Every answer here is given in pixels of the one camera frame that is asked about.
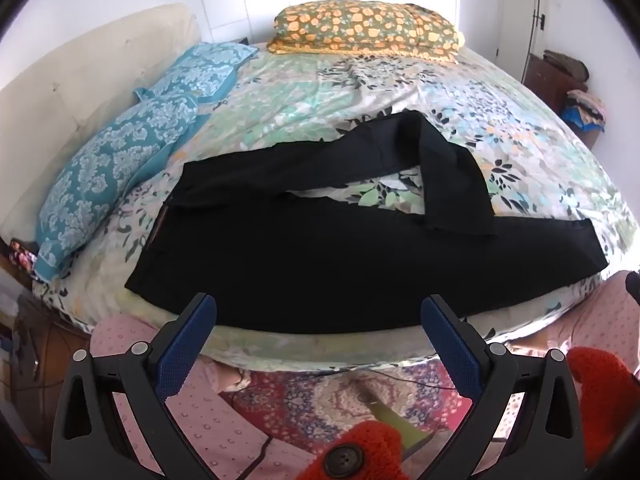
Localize person's pink dotted pajamas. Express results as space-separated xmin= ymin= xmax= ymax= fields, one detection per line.
xmin=90 ymin=270 xmax=640 ymax=480

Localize dark floral cloth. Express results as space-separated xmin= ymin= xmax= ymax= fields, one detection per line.
xmin=9 ymin=239 xmax=40 ymax=278

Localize person's red knit cardigan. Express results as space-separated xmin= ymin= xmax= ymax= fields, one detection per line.
xmin=292 ymin=346 xmax=637 ymax=480

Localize cream padded headboard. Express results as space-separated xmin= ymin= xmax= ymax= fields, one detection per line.
xmin=0 ymin=4 xmax=202 ymax=241

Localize olive folded clothes pile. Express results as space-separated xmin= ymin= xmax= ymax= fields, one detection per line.
xmin=542 ymin=49 xmax=591 ymax=82

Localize bed with floral sheet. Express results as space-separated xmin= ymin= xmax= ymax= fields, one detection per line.
xmin=32 ymin=42 xmax=639 ymax=373

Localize olive green object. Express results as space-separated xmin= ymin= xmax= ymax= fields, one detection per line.
xmin=359 ymin=394 xmax=433 ymax=452

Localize orange floral pillow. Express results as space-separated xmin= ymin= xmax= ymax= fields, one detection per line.
xmin=266 ymin=1 xmax=466 ymax=64

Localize white door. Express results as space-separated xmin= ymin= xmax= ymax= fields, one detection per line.
xmin=500 ymin=0 xmax=557 ymax=86

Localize black pants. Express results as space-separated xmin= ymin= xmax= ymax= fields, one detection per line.
xmin=125 ymin=110 xmax=610 ymax=335

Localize blue patterned pillow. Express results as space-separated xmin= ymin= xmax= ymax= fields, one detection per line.
xmin=34 ymin=94 xmax=212 ymax=282
xmin=134 ymin=42 xmax=260 ymax=111

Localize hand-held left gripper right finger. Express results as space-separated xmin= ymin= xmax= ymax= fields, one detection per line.
xmin=419 ymin=294 xmax=587 ymax=480

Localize patterned red rug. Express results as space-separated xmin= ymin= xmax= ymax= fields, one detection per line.
xmin=220 ymin=359 xmax=477 ymax=461

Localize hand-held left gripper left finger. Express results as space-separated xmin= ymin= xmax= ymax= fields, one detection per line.
xmin=50 ymin=292 xmax=236 ymax=480

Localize dark wooden cabinet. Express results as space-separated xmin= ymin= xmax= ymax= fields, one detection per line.
xmin=522 ymin=52 xmax=589 ymax=113

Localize blue bag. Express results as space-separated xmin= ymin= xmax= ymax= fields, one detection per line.
xmin=560 ymin=107 xmax=606 ymax=135

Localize pink mixed clothes pile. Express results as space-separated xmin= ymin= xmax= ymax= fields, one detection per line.
xmin=567 ymin=89 xmax=609 ymax=124

